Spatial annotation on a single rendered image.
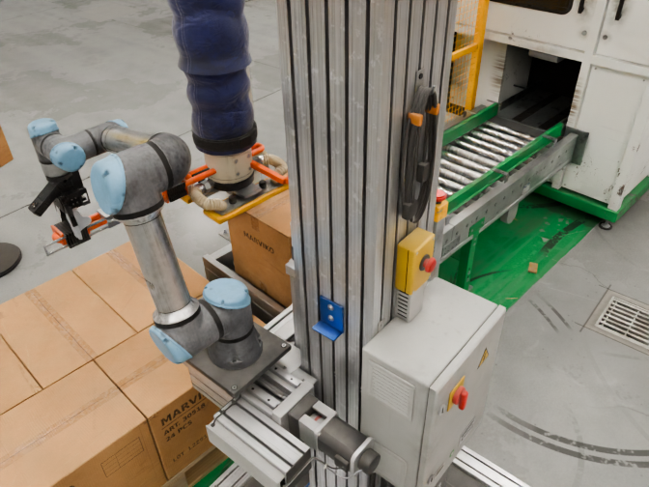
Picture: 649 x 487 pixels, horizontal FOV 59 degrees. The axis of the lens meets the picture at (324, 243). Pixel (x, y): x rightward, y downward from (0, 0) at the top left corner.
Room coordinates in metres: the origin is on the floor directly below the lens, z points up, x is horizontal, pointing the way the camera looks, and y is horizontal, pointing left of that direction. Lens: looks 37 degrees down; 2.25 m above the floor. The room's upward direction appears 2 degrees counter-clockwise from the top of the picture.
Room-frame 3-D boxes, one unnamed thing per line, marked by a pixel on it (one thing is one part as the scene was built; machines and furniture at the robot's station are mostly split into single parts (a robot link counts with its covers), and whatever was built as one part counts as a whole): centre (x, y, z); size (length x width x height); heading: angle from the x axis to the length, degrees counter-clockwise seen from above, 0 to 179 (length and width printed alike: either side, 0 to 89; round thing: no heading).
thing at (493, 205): (2.45, -0.75, 0.50); 2.31 x 0.05 x 0.19; 134
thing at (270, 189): (1.80, 0.27, 1.13); 0.34 x 0.10 x 0.05; 134
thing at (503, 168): (2.74, -0.97, 0.60); 1.60 x 0.10 x 0.09; 134
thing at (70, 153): (1.39, 0.67, 1.53); 0.11 x 0.11 x 0.08; 44
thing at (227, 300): (1.12, 0.26, 1.20); 0.13 x 0.12 x 0.14; 134
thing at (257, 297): (1.87, 0.31, 0.58); 0.70 x 0.03 x 0.06; 44
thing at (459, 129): (3.13, -0.59, 0.60); 1.60 x 0.10 x 0.09; 134
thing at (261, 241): (2.13, 0.06, 0.75); 0.60 x 0.40 x 0.40; 135
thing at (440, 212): (1.91, -0.45, 0.50); 0.07 x 0.07 x 1.00; 44
